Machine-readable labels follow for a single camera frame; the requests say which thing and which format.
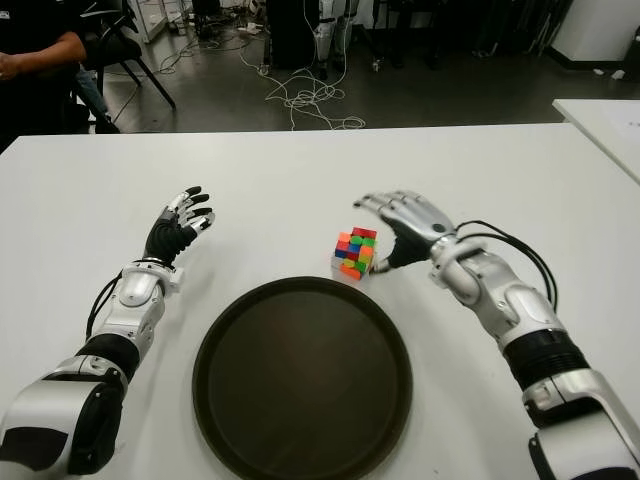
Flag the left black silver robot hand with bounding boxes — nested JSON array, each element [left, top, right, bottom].
[[143, 185, 216, 267]]

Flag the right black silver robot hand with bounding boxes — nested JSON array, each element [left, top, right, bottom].
[[352, 189, 459, 274]]

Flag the multicoloured Rubik's cube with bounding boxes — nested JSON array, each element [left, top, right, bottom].
[[330, 227, 379, 281]]

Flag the bare forearm of seated person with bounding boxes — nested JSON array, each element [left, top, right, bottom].
[[0, 32, 87, 81]]

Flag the dark brown round plate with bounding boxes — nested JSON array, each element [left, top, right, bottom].
[[192, 276, 414, 480]]

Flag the leg in blue jeans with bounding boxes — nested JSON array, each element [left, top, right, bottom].
[[74, 67, 110, 121]]

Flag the seated person in black clothes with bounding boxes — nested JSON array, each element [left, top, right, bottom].
[[0, 0, 90, 151]]

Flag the black folding chair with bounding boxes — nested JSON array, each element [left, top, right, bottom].
[[74, 0, 177, 134]]

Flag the white side table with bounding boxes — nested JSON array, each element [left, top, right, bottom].
[[551, 98, 640, 184]]

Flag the silver standing robot legs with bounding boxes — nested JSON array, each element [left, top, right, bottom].
[[312, 0, 357, 72]]

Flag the white glass display cabinet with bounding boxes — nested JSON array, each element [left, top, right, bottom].
[[127, 0, 169, 44]]

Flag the white cabinet with black base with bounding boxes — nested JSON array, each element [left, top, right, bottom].
[[551, 0, 640, 64]]

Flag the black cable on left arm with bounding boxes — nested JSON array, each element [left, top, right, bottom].
[[85, 272, 124, 341]]

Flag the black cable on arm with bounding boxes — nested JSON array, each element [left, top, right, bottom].
[[85, 272, 124, 341], [457, 219, 559, 307]]

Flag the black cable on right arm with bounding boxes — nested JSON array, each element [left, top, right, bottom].
[[457, 219, 559, 307]]

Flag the tangled white floor cable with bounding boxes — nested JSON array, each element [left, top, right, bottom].
[[239, 49, 367, 132]]

